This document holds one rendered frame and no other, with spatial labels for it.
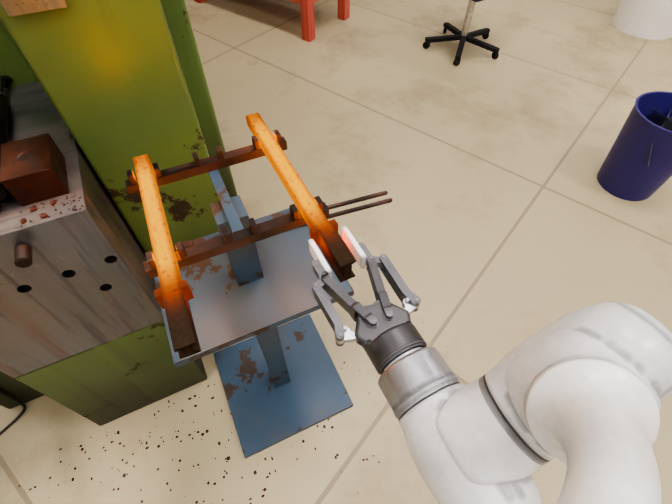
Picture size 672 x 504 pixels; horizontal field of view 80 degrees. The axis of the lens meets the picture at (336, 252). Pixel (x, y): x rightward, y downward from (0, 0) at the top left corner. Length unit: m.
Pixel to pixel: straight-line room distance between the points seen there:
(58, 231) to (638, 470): 0.91
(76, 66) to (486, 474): 0.93
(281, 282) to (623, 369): 0.68
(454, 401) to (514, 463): 0.08
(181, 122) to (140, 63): 0.15
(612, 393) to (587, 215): 1.98
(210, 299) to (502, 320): 1.23
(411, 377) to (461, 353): 1.18
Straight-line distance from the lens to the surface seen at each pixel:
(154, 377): 1.50
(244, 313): 0.89
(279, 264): 0.95
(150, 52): 0.97
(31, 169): 0.93
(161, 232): 0.70
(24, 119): 1.23
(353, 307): 0.56
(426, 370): 0.50
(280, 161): 0.77
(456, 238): 1.99
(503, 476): 0.48
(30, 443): 1.82
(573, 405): 0.40
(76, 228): 0.93
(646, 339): 0.45
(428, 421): 0.49
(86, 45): 0.96
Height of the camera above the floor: 1.47
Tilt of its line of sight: 53 degrees down
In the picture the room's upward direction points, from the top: straight up
